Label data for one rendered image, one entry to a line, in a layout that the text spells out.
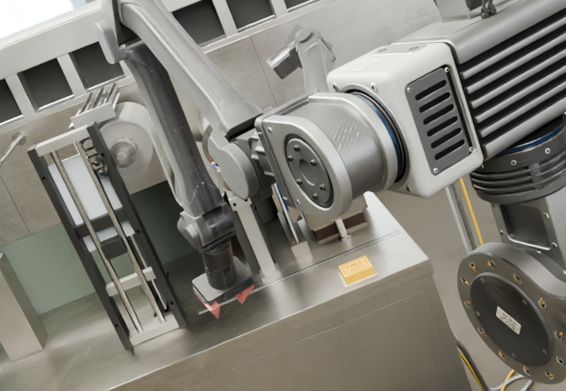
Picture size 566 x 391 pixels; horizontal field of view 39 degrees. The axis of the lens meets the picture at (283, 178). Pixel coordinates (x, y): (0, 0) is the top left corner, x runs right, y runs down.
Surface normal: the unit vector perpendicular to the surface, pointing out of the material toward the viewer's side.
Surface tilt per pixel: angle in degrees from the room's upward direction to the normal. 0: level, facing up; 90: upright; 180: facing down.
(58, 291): 90
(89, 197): 90
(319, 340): 90
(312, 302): 0
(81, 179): 90
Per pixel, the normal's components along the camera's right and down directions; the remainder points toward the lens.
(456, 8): -0.81, 0.44
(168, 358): -0.35, -0.89
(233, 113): 0.07, -0.56
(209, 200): 0.49, 0.17
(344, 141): 0.26, -0.31
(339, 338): 0.14, 0.27
